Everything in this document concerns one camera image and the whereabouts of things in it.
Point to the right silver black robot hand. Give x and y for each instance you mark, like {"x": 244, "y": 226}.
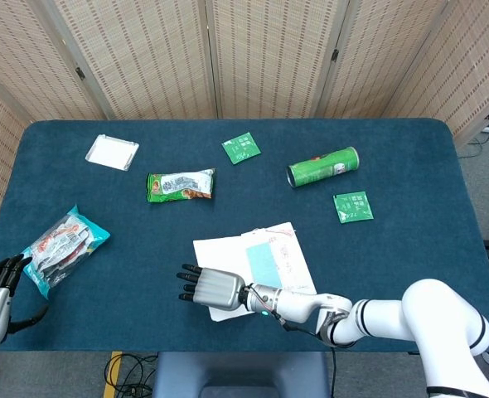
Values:
{"x": 221, "y": 288}

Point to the yellow cover notebook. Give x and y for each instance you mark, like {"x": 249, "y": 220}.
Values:
{"x": 219, "y": 257}

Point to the light blue paper card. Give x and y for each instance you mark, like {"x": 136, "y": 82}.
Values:
{"x": 263, "y": 265}

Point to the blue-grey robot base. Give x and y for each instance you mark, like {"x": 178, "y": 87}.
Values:
{"x": 240, "y": 373}

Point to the dark blue tablecloth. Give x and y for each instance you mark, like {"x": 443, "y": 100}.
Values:
{"x": 124, "y": 311}

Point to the teal snack bag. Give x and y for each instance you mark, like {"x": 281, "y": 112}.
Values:
{"x": 70, "y": 244}

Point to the green snack bag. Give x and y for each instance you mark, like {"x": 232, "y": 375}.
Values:
{"x": 180, "y": 185}

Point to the green tea sachet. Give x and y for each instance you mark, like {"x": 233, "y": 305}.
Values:
{"x": 241, "y": 148}
{"x": 352, "y": 207}

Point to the green chips can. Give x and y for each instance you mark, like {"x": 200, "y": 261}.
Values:
{"x": 323, "y": 168}

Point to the white plastic tray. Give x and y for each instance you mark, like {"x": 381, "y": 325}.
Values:
{"x": 112, "y": 151}

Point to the woven folding screen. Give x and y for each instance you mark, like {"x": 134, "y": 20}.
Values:
{"x": 145, "y": 62}

